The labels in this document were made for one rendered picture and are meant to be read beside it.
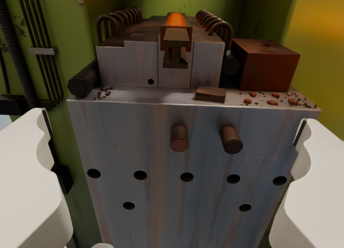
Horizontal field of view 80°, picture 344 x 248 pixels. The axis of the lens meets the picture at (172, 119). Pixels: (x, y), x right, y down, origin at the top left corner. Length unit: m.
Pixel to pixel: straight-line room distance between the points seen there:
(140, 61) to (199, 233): 0.40
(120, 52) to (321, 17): 0.41
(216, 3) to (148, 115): 0.58
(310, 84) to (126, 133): 0.45
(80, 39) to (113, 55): 0.18
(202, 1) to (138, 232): 0.72
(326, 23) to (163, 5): 0.49
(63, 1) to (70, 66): 0.13
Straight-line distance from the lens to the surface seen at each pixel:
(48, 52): 0.54
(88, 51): 0.52
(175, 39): 0.24
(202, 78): 0.35
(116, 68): 0.36
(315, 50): 0.57
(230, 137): 0.30
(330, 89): 0.63
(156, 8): 0.81
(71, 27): 0.52
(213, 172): 0.39
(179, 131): 0.30
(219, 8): 0.83
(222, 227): 0.53
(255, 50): 0.38
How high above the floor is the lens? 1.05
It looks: 31 degrees down
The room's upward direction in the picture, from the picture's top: 2 degrees clockwise
